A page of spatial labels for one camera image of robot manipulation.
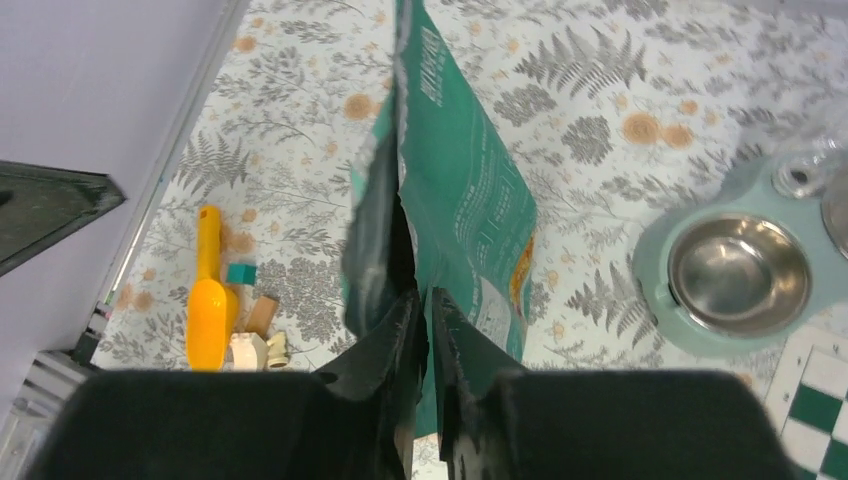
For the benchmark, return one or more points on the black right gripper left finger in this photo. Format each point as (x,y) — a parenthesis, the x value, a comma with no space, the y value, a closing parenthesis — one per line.
(351,419)

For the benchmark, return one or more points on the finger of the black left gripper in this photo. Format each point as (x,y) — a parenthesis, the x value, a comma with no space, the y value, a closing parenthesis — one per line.
(41,206)

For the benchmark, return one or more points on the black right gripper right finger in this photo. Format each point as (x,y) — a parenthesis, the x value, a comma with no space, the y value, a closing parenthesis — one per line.
(499,420)

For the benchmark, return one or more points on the orange plastic scoop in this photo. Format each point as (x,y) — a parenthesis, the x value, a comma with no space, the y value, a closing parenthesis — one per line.
(212,307)

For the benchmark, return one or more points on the green dog food bag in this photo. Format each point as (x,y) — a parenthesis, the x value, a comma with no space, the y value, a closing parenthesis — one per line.
(438,197)

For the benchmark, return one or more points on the mint double pet bowl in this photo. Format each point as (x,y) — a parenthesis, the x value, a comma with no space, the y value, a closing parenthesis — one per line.
(754,263)

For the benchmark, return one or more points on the white yellow toy block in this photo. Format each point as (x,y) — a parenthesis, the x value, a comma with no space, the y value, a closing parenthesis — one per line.
(249,352)

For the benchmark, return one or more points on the small cream toy piece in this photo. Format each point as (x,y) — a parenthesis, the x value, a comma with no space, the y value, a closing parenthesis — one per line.
(277,355)

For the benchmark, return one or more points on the brown wooden cylinder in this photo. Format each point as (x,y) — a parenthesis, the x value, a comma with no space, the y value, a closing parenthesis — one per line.
(261,316)

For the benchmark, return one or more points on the teal small cube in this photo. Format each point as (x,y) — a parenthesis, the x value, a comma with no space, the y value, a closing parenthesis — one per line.
(241,274)

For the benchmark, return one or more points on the green white checkerboard mat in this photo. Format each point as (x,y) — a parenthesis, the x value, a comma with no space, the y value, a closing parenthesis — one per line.
(807,402)

